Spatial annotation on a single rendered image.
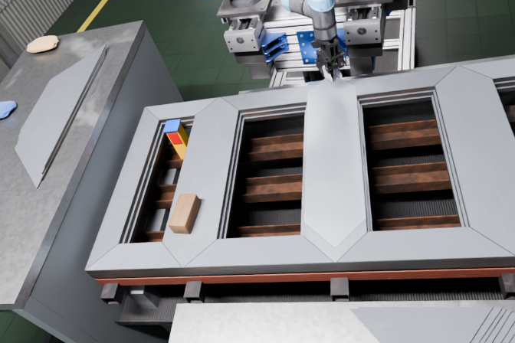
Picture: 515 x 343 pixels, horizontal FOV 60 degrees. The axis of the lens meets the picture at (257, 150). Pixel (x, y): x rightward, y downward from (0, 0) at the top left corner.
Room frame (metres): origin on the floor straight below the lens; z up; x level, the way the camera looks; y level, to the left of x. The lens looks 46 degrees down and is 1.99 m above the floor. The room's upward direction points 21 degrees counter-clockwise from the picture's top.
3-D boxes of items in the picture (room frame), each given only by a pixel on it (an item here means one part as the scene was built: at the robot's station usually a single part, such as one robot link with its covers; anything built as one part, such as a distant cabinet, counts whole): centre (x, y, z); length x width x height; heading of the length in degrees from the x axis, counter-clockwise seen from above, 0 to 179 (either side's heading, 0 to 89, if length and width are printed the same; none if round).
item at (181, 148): (1.35, 0.27, 0.78); 0.05 x 0.05 x 0.19; 69
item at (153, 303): (0.87, 0.56, 0.34); 0.06 x 0.06 x 0.68; 69
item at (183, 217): (0.91, 0.29, 0.89); 0.12 x 0.06 x 0.05; 152
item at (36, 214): (1.42, 0.78, 1.03); 1.30 x 0.60 x 0.04; 159
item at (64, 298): (1.32, 0.52, 0.51); 1.30 x 0.04 x 1.01; 159
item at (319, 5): (1.22, -0.34, 1.22); 0.09 x 0.08 x 0.11; 28
